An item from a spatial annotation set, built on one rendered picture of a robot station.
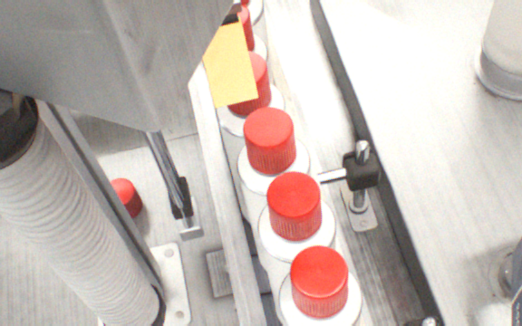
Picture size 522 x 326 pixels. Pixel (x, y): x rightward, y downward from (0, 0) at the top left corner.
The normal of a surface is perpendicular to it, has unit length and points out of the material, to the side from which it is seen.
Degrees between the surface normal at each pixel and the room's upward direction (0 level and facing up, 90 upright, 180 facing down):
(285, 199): 2
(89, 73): 90
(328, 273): 3
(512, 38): 88
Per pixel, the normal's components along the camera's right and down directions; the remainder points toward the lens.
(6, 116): 0.67, 0.60
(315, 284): -0.09, -0.54
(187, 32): 0.92, 0.28
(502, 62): -0.73, 0.62
